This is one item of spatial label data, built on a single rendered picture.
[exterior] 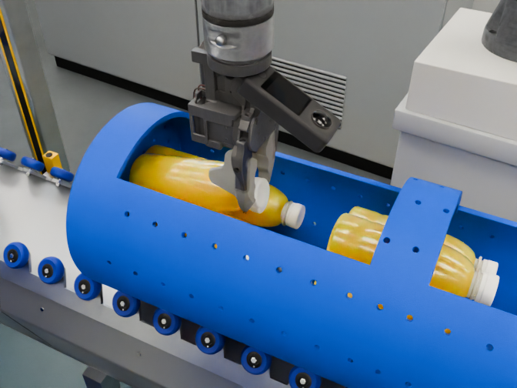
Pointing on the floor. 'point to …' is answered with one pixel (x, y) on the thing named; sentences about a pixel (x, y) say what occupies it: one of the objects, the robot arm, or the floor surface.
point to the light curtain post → (29, 82)
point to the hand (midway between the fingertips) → (258, 193)
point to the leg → (98, 379)
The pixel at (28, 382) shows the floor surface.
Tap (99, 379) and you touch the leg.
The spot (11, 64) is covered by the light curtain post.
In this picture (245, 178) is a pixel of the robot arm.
